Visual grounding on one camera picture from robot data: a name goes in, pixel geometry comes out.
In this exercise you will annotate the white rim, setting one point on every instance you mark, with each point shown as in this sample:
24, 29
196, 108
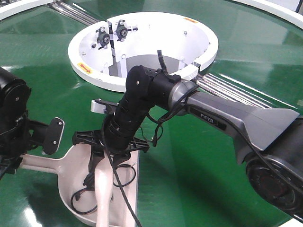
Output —
275, 9
20, 6

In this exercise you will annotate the beige plastic hand broom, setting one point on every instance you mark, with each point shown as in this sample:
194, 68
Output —
103, 191

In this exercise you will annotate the beige plastic dustpan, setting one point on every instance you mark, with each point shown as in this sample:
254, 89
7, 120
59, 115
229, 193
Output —
71, 171

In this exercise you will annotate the white outer rim left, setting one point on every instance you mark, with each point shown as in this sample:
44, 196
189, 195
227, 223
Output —
20, 6

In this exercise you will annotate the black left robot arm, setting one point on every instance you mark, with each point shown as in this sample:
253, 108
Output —
14, 94

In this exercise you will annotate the steel rollers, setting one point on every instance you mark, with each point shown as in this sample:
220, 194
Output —
72, 12
224, 89

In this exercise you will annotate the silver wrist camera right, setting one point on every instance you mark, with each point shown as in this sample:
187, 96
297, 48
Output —
103, 107

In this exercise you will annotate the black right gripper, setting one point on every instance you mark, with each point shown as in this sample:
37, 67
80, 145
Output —
93, 138

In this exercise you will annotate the white outer rim right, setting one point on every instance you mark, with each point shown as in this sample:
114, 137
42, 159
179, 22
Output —
275, 9

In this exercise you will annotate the black bearing block right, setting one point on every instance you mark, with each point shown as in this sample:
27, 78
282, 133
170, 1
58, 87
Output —
122, 31

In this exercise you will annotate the yellow arrow warning sticker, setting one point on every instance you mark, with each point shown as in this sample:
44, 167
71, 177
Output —
85, 68

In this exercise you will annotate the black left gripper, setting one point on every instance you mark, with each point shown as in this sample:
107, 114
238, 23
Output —
16, 138

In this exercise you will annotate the orange sticker far rim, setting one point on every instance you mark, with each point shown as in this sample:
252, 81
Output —
191, 20

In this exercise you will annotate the black bearing block left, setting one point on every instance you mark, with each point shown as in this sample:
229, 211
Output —
103, 38

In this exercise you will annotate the black bearing block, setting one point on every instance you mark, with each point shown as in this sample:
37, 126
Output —
122, 31
103, 38

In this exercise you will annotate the steel rollers right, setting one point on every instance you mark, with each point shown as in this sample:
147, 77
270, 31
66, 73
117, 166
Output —
224, 89

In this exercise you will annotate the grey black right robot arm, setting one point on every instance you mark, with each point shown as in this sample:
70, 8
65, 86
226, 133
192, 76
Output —
268, 140

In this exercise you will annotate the steel rollers upper left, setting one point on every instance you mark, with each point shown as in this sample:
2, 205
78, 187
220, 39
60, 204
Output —
72, 12

